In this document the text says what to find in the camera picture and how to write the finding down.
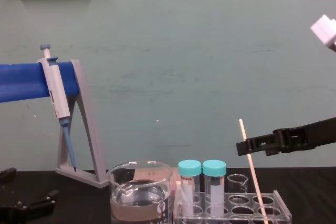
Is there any thin white thermometer stick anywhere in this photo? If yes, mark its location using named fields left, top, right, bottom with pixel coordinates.
left=238, top=119, right=269, bottom=224

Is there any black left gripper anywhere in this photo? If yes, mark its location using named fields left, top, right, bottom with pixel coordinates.
left=0, top=167, right=59, bottom=224

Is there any grey and blue pipette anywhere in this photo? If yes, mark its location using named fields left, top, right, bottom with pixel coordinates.
left=39, top=44, right=78, bottom=173

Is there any clear acrylic test tube rack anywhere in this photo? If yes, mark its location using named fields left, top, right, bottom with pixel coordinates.
left=173, top=189, right=293, bottom=224

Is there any plastic tube with teal cap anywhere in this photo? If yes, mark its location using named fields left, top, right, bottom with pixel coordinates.
left=177, top=159, right=203, bottom=217
left=202, top=159, right=227, bottom=218

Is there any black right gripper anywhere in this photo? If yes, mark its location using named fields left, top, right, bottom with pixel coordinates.
left=236, top=116, right=336, bottom=156

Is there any black table cloth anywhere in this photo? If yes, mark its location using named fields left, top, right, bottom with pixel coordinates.
left=0, top=168, right=336, bottom=224

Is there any grey pipette stand blue bar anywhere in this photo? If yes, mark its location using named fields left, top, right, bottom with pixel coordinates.
left=0, top=59, right=110, bottom=189

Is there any small empty glass beaker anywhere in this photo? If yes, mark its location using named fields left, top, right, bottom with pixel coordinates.
left=226, top=173, right=249, bottom=196

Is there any glass beaker with liquid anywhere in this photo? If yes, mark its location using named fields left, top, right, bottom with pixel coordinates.
left=107, top=160, right=174, bottom=224

